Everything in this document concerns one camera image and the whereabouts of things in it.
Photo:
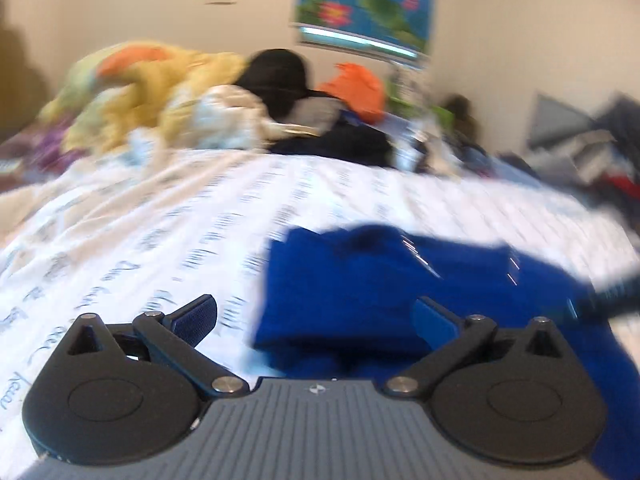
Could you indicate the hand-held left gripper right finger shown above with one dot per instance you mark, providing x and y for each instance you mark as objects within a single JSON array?
[{"x": 434, "y": 321}]

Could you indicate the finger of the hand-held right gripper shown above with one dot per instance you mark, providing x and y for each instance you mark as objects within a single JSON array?
[{"x": 607, "y": 296}]

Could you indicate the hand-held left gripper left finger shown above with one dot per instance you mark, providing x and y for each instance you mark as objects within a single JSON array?
[{"x": 196, "y": 316}]

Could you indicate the blue knit sweater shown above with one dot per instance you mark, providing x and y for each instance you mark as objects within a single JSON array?
[{"x": 350, "y": 285}]

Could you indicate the pile of clothes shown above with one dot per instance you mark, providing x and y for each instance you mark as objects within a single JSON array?
[{"x": 600, "y": 150}]

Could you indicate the white script-printed bed cover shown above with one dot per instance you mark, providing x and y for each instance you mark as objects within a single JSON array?
[{"x": 150, "y": 220}]

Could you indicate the black garment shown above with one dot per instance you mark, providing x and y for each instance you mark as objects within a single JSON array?
[{"x": 345, "y": 145}]

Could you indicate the cream crumpled cloth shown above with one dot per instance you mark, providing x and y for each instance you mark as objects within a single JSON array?
[{"x": 220, "y": 115}]

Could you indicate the dark brown bag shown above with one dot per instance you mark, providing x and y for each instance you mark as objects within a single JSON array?
[{"x": 460, "y": 115}]

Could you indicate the purple cloth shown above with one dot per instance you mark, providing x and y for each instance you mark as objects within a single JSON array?
[{"x": 45, "y": 140}]

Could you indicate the yellow floral quilt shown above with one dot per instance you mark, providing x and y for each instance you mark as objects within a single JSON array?
[{"x": 150, "y": 85}]

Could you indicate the grey garment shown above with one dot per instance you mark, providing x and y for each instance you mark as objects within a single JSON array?
[{"x": 315, "y": 112}]

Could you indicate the orange plastic bag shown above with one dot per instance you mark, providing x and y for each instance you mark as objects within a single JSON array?
[{"x": 357, "y": 90}]

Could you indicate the black hat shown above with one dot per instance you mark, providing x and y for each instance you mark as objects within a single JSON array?
[{"x": 275, "y": 75}]

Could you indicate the brown headboard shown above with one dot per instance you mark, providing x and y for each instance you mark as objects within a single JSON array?
[{"x": 20, "y": 85}]

